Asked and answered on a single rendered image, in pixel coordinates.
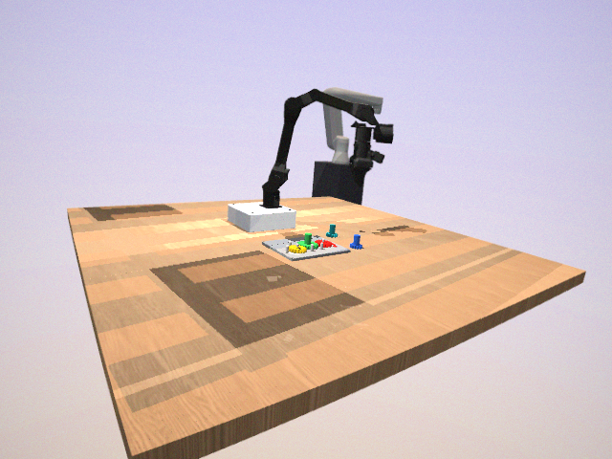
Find teal gear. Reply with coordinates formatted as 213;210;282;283
326;224;338;237

